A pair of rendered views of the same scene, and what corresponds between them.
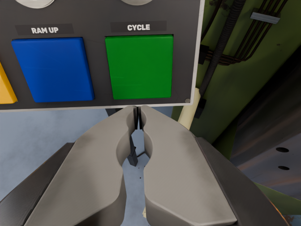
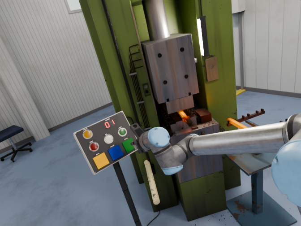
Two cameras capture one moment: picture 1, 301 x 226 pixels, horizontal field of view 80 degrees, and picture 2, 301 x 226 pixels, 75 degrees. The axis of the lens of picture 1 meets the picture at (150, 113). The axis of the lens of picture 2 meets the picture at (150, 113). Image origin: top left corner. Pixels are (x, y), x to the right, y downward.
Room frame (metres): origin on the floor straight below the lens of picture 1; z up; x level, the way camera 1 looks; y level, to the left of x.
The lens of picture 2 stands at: (-0.92, 0.35, 1.68)
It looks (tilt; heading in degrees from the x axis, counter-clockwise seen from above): 24 degrees down; 333
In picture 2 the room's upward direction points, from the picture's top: 14 degrees counter-clockwise
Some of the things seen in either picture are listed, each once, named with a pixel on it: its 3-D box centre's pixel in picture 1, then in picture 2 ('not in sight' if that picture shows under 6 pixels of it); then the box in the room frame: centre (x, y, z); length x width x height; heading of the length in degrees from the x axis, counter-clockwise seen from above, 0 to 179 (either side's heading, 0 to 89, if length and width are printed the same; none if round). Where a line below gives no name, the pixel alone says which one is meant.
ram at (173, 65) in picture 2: not in sight; (172, 64); (0.31, -0.56, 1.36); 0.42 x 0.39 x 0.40; 157
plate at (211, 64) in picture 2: not in sight; (211, 69); (0.13, -0.77, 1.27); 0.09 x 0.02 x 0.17; 67
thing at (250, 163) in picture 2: not in sight; (256, 152); (-0.21, -0.80, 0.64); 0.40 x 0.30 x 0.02; 73
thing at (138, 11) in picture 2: not in sight; (162, 58); (0.60, -0.68, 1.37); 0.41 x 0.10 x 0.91; 67
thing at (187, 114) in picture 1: (176, 145); (151, 179); (0.18, -0.08, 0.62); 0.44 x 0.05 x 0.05; 157
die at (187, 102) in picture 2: not in sight; (172, 96); (0.32, -0.52, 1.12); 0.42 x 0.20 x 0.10; 157
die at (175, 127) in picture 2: not in sight; (175, 113); (0.32, -0.52, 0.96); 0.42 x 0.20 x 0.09; 157
